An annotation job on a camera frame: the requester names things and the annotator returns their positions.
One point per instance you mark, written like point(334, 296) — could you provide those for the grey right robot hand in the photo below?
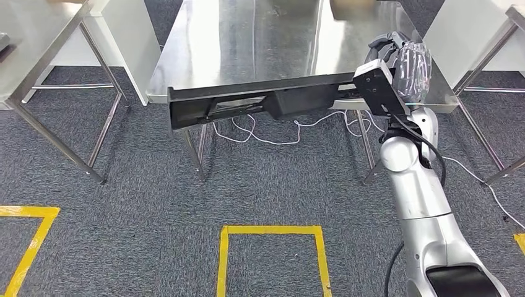
point(412, 69)

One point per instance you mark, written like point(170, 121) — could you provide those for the long black plastic part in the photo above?
point(295, 100)

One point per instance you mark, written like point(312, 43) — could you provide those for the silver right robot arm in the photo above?
point(418, 192)

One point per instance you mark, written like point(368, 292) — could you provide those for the steel workbench table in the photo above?
point(266, 41)

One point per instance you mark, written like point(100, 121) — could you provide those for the white desk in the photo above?
point(131, 41)
point(459, 24)

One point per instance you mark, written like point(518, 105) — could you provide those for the yellow floor tape outline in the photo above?
point(28, 211)
point(521, 244)
point(270, 230)

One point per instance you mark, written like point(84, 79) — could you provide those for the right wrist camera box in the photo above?
point(379, 90)

